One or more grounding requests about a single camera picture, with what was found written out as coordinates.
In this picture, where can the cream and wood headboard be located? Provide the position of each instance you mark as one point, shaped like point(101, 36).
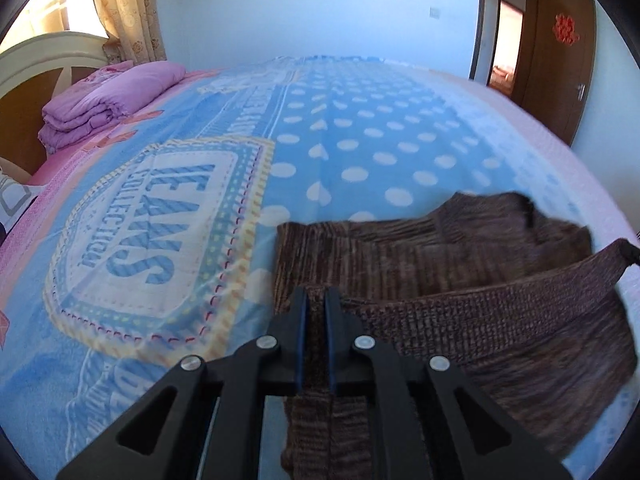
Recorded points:
point(30, 55)

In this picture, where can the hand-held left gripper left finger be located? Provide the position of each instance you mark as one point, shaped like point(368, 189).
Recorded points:
point(300, 340)

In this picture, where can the brown knitted sweater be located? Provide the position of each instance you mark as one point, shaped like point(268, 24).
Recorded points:
point(450, 320)

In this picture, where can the folded pink quilt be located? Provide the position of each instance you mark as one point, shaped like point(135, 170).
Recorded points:
point(125, 90)

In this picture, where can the grey patterned pillow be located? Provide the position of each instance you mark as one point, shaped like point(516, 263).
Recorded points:
point(15, 195)

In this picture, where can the red paper door decoration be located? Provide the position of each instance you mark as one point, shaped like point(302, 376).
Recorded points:
point(565, 30)

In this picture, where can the brown wooden door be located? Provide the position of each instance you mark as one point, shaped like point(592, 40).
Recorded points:
point(555, 85)

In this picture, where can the dark wooden door frame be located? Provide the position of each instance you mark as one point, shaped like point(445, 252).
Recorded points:
point(482, 35)

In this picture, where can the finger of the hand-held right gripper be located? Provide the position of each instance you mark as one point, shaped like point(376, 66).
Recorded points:
point(631, 255)

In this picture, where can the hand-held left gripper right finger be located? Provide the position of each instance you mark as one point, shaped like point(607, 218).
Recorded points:
point(329, 340)

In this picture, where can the printed dotted bed sheet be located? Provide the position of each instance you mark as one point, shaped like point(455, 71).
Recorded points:
point(350, 135)

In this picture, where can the white wall switch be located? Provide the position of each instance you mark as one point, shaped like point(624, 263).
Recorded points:
point(436, 11)

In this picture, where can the beige patterned curtain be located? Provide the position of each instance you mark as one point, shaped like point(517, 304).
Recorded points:
point(135, 20)

